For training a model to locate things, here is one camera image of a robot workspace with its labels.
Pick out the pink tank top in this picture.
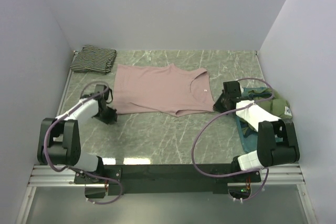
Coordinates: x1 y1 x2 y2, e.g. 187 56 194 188
113 63 214 117

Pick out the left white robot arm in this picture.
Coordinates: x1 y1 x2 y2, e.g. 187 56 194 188
37 82 118 183

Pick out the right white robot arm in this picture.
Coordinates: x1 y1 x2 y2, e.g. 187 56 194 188
213 81 300 182

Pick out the green tank top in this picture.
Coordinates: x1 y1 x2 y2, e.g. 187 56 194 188
236 88 292 132

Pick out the striped folded tank top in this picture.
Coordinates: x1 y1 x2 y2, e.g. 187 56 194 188
70 45 117 74

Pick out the teal plastic bin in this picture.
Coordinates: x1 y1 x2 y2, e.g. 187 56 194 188
235 87 263 154

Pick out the black base beam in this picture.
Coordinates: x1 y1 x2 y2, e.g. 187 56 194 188
74 164 261 198

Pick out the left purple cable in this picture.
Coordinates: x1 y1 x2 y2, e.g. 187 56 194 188
43 81 124 206

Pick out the purple cable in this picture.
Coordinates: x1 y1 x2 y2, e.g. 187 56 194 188
43 81 124 206
192 77 274 205

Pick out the aluminium rail frame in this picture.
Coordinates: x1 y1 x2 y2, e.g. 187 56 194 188
15 49 307 224

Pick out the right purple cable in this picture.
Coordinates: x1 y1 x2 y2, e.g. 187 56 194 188
192 77 274 205

